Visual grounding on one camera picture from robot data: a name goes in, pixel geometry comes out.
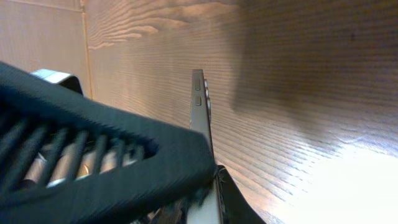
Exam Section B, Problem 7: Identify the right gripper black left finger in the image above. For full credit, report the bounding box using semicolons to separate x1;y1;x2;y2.
1;63;210;223

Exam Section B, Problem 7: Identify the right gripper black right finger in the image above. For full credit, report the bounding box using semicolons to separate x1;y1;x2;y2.
218;165;266;224

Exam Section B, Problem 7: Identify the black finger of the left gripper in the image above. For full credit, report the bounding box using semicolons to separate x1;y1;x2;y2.
30;68;83;95

